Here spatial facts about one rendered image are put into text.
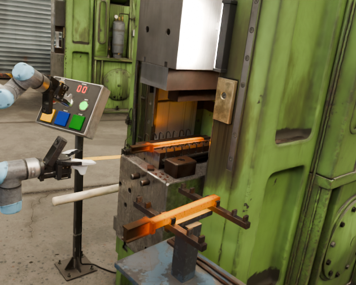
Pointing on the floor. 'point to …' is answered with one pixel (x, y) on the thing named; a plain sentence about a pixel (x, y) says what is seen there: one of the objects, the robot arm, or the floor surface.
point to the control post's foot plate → (65, 269)
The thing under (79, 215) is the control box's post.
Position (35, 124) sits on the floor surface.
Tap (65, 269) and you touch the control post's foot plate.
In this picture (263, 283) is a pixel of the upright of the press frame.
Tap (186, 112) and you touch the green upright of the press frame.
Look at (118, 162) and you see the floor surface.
